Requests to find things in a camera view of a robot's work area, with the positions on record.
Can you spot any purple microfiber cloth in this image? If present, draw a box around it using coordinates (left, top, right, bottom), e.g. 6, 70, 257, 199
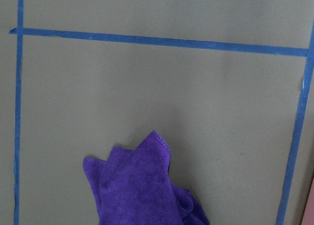
82, 131, 209, 225

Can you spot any pink plastic tray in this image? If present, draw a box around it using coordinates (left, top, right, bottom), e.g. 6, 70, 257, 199
301, 180, 314, 225

